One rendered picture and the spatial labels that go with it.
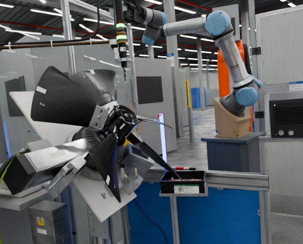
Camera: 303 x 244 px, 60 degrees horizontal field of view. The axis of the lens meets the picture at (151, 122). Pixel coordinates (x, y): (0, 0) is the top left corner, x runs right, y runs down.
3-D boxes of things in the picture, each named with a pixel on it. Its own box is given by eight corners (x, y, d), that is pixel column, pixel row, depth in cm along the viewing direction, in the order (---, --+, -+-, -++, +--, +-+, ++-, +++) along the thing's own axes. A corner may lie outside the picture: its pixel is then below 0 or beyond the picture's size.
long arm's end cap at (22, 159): (9, 174, 87) (23, 153, 83) (21, 191, 86) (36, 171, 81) (0, 176, 85) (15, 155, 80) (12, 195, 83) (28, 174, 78)
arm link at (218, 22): (262, 95, 152) (226, 5, 139) (262, 104, 139) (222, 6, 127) (241, 102, 158) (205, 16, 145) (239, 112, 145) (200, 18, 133)
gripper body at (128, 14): (127, 19, 132) (146, 22, 140) (127, 1, 131) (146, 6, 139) (119, 22, 138) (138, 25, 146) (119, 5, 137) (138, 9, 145)
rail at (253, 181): (116, 178, 169) (115, 166, 169) (120, 176, 173) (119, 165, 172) (268, 191, 128) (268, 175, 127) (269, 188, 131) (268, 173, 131)
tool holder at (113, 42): (111, 61, 113) (109, 38, 112) (111, 63, 120) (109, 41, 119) (131, 60, 114) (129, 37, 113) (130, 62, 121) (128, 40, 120)
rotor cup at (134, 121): (89, 129, 107) (107, 107, 101) (103, 117, 120) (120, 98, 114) (116, 152, 107) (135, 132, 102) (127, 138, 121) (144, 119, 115)
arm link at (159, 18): (164, 29, 152) (170, 15, 147) (149, 26, 145) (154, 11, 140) (157, 24, 156) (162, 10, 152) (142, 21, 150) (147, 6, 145)
